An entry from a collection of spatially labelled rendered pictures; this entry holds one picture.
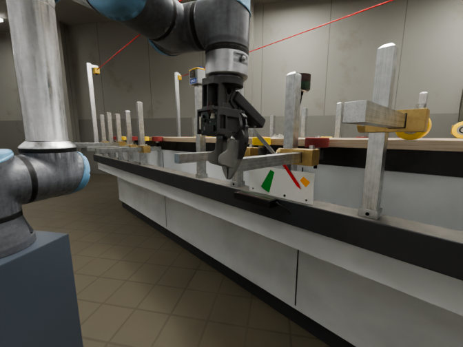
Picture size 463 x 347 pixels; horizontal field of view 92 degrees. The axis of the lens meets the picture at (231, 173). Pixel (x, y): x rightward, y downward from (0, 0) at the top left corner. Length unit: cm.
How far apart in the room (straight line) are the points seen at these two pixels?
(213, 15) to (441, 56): 518
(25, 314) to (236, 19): 90
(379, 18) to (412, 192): 463
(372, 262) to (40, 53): 112
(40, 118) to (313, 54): 452
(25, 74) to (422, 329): 144
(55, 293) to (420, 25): 561
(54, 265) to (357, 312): 106
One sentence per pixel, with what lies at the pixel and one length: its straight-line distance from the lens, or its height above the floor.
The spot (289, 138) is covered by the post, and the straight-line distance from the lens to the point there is 76.
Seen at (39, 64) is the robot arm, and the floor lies 112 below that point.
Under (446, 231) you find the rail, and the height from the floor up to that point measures 70.
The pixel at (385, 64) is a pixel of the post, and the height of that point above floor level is 108.
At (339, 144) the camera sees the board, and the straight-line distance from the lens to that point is 86.
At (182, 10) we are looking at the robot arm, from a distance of 55.
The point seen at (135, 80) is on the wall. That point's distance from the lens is 568.
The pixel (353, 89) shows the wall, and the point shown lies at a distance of 491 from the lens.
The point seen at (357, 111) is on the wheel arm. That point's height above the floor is 94.
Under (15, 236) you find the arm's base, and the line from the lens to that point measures 86.
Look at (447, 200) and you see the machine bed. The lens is 88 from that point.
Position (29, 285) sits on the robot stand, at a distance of 87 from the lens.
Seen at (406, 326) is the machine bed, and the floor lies 29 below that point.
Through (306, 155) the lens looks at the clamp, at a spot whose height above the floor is 85.
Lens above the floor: 91
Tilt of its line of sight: 10 degrees down
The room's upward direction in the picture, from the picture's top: straight up
